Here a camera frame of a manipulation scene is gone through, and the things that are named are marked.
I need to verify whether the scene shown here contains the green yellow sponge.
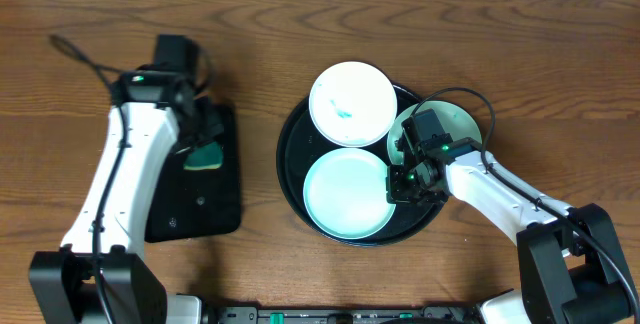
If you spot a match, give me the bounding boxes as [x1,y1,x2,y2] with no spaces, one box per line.
[183,142,224,171]

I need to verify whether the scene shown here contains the mint plate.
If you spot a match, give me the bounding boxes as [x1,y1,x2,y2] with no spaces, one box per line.
[303,148,396,240]
[386,100,482,165]

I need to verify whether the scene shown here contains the mint plate front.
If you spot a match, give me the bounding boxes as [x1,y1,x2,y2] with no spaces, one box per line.
[303,148,396,240]

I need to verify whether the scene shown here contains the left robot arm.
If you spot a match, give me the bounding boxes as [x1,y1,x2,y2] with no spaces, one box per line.
[28,70,212,323]

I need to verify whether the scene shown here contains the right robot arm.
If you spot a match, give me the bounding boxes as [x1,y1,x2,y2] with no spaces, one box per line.
[386,136,639,324]

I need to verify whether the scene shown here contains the black rectangular tray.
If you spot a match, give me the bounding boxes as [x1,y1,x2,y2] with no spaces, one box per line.
[145,103,241,243]

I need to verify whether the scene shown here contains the round black tray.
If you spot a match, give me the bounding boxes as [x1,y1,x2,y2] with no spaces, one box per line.
[276,99,448,247]

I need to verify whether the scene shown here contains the white plate with stain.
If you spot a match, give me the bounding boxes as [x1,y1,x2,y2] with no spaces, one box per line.
[308,61,398,148]

